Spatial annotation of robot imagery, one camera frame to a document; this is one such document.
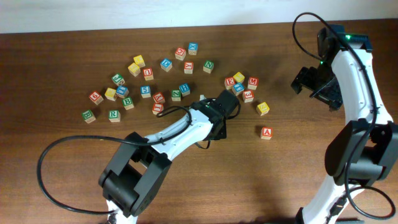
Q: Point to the red U block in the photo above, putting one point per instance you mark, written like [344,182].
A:
[148,74]

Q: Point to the yellow block right cluster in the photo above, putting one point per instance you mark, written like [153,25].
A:
[238,77]

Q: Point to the red C block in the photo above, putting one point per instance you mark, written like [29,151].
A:
[180,53]

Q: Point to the yellow block left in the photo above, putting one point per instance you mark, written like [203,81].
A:
[110,94]

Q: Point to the blue X block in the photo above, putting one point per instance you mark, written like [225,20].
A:
[192,48]

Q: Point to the blue 5 block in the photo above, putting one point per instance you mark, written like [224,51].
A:
[145,91]

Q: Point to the green J block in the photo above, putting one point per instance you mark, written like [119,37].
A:
[118,79]

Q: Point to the green N block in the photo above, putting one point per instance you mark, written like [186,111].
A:
[208,66]

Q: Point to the blue D block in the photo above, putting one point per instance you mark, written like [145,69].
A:
[166,64]

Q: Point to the red K block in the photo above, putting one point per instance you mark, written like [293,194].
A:
[188,67]

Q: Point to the green R block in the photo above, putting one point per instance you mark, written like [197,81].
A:
[114,116]

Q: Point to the blue F block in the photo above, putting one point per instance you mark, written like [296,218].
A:
[237,88]

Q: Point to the red M block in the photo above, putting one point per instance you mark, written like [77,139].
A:
[253,83]

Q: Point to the red 3 block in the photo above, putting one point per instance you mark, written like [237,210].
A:
[248,96]

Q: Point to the yellow block lower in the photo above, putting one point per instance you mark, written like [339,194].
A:
[134,69]

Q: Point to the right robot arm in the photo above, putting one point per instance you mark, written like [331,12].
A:
[365,150]

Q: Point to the blue L block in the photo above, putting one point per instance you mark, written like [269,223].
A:
[122,91]

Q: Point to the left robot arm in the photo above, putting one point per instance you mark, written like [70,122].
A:
[133,176]

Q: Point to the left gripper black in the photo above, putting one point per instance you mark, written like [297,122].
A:
[219,133]

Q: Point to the red Y block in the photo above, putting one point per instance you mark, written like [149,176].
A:
[158,98]

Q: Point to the blue H block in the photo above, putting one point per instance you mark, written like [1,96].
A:
[184,89]

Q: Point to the green B block left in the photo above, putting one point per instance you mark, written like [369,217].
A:
[88,116]

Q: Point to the green B block centre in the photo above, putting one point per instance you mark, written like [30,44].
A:
[128,103]

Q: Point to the red 6 block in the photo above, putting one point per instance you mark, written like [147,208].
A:
[96,98]

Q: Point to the yellow block upper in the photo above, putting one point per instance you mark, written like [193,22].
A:
[138,60]

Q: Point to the green b block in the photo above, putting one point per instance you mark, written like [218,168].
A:
[128,103]
[88,116]

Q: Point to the yellow S block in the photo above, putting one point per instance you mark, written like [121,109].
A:
[262,108]

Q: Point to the red A block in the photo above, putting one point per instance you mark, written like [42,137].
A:
[266,133]

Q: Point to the green Z block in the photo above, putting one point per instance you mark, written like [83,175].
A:
[176,95]

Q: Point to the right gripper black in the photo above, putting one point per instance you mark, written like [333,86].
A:
[310,82]

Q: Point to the red E block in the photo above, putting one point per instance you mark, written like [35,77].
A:
[229,82]

